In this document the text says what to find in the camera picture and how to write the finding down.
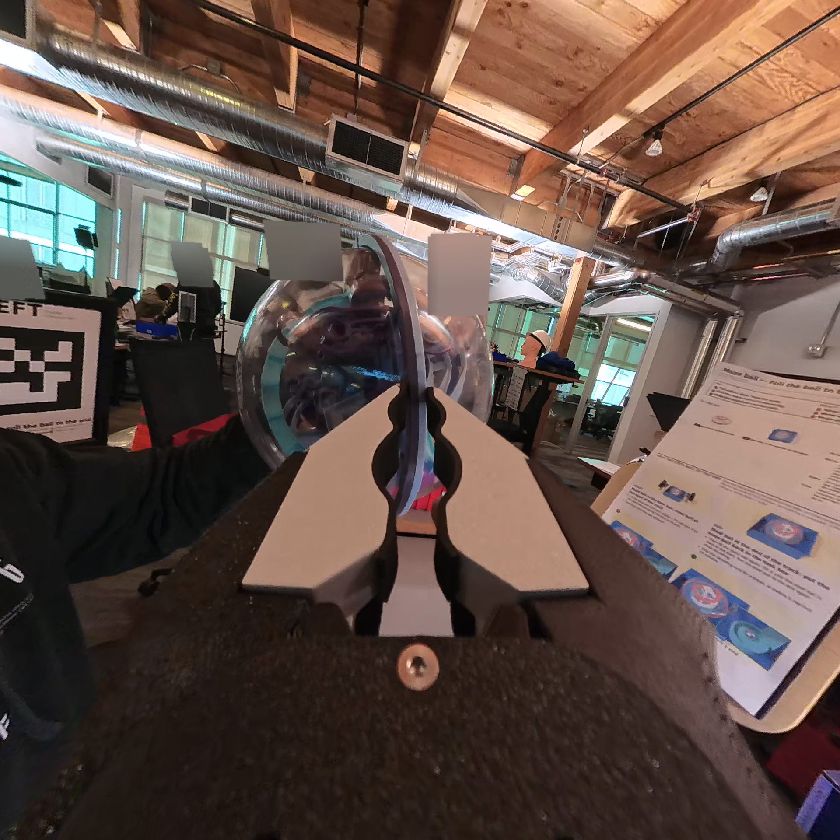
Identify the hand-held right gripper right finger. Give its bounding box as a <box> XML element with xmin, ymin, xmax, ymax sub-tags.
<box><xmin>427</xmin><ymin>390</ymin><xmax>592</xmax><ymax>602</ymax></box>

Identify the instruction sheet board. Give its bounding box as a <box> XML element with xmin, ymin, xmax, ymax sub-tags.
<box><xmin>591</xmin><ymin>361</ymin><xmax>840</xmax><ymax>733</ymax></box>

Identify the black office chair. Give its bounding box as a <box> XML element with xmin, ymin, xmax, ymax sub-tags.
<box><xmin>129</xmin><ymin>338</ymin><xmax>231</xmax><ymax>447</ymax></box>

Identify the ceiling air vent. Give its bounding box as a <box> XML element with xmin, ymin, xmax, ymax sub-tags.
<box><xmin>325</xmin><ymin>116</ymin><xmax>410</xmax><ymax>179</ymax></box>

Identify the person's left forearm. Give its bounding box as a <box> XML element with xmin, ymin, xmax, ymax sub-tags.
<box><xmin>0</xmin><ymin>418</ymin><xmax>274</xmax><ymax>585</ymax></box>

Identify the red carry bag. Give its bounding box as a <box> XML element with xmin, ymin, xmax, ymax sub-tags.
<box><xmin>132</xmin><ymin>415</ymin><xmax>235</xmax><ymax>455</ymax></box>

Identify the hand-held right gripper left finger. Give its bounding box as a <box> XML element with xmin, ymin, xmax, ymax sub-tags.
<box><xmin>243</xmin><ymin>385</ymin><xmax>401</xmax><ymax>618</ymax></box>

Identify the clear maze ball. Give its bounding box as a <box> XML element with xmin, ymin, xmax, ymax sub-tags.
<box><xmin>237</xmin><ymin>234</ymin><xmax>496</xmax><ymax>513</ymax></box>

